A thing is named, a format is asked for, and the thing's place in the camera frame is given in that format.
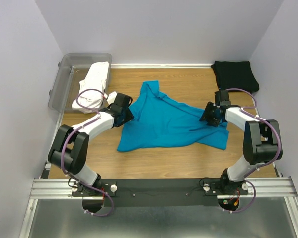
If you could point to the white t shirt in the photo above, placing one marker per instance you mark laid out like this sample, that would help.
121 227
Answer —
96 78

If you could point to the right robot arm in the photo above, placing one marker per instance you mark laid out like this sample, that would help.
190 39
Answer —
261 143

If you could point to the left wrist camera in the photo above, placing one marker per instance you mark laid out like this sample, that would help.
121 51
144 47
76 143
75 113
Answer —
111 97

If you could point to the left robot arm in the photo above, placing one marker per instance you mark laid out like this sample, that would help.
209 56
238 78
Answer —
70 146

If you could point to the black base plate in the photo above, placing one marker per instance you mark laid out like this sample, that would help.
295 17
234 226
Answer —
124 200

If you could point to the white table edge rail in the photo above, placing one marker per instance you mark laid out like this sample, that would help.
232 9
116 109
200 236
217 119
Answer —
160 66

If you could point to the clear plastic bin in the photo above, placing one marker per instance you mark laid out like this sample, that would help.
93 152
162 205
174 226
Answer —
72 69

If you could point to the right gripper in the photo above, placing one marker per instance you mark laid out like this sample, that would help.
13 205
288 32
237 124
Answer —
210 122

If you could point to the blue t shirt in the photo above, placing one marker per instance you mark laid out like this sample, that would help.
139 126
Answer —
160 121

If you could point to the aluminium frame rail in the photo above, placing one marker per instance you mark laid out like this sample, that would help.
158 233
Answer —
185 187

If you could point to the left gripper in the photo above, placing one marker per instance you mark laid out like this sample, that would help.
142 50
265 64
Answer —
129 116

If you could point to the folded black t shirt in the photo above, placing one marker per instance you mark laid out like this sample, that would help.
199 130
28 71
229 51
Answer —
235 75

